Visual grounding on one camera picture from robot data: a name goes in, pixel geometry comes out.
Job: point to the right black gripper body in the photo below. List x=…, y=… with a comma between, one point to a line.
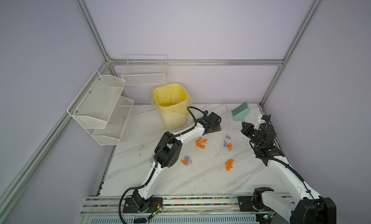
x=258, y=143

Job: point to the purple orange scraps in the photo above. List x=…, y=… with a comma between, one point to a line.
x=228, y=145
x=186, y=160

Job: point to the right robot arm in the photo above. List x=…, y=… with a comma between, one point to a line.
x=308, y=206

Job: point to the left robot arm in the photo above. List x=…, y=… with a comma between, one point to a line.
x=166, y=154

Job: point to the purple orange scraps lower centre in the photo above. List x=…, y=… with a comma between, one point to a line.
x=186, y=160

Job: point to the yellow lined trash bin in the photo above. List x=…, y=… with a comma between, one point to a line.
x=172, y=101

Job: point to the green hand brush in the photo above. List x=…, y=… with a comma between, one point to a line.
x=241, y=112

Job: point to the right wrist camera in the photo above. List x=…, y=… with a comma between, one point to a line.
x=262, y=119

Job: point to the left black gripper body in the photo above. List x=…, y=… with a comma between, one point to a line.
x=216, y=128

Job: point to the purple orange scraps right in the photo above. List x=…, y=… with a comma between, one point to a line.
x=228, y=145

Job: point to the white mesh shelf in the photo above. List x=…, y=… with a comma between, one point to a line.
x=95, y=103
x=115, y=127

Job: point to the orange scraps centre pile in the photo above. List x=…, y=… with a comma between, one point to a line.
x=200, y=143

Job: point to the upper white mesh shelf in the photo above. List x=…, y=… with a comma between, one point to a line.
x=95, y=103

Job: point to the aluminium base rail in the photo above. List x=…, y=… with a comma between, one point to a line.
x=216, y=209

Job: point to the white wire basket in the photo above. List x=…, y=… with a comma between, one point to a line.
x=145, y=70

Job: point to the lower white mesh shelf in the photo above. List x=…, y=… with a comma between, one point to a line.
x=115, y=127

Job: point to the orange scraps lower right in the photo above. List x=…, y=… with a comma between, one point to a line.
x=229, y=164

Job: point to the green plastic dustpan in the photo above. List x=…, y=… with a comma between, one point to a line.
x=200, y=120

